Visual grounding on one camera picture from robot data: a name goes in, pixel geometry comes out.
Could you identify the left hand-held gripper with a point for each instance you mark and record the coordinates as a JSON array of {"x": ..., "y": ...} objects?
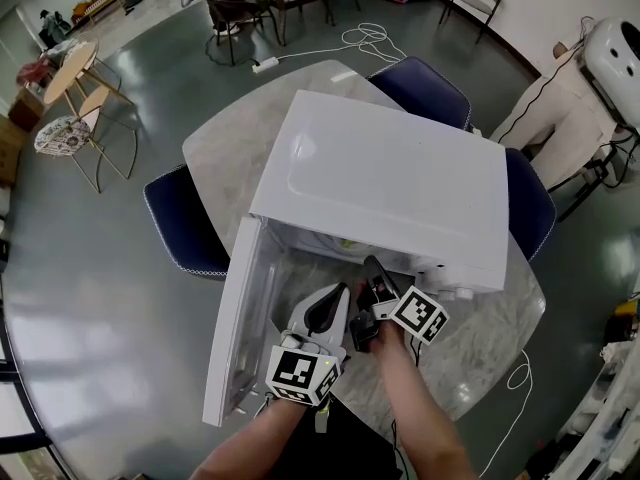
[{"x": 295, "y": 373}]

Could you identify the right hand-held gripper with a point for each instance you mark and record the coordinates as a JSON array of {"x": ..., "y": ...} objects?
[{"x": 417, "y": 313}]

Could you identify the white microwave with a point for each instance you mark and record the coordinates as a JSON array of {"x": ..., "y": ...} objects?
[{"x": 390, "y": 168}]

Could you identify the person's left forearm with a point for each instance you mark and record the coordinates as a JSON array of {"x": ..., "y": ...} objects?
[{"x": 250, "y": 443}]

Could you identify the person's right forearm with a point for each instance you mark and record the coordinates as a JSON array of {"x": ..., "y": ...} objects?
[{"x": 425, "y": 418}]

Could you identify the person's right shoe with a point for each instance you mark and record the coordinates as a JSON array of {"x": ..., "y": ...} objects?
[{"x": 322, "y": 415}]

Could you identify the person's black clothing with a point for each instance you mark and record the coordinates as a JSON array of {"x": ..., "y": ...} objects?
[{"x": 345, "y": 448}]

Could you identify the dark blue padded chair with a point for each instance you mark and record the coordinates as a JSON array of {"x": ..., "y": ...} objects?
[
  {"x": 185, "y": 218},
  {"x": 425, "y": 93},
  {"x": 532, "y": 203}
]

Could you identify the white power strip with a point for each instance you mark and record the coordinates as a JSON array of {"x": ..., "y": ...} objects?
[{"x": 265, "y": 65}]

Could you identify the floral cushioned chair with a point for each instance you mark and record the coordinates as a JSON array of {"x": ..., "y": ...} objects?
[{"x": 60, "y": 138}]

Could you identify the round wooden table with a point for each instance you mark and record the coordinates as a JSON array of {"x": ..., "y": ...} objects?
[{"x": 70, "y": 70}]

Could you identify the flat cardboard sheets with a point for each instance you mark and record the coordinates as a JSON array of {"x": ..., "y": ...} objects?
[{"x": 9, "y": 153}]

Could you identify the brown cardboard box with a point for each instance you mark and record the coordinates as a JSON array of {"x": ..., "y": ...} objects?
[{"x": 27, "y": 110}]

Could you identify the pink chair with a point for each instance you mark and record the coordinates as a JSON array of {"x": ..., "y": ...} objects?
[{"x": 35, "y": 73}]

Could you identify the yellow cushioned wooden sofa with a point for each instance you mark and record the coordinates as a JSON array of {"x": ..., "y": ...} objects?
[{"x": 97, "y": 3}]

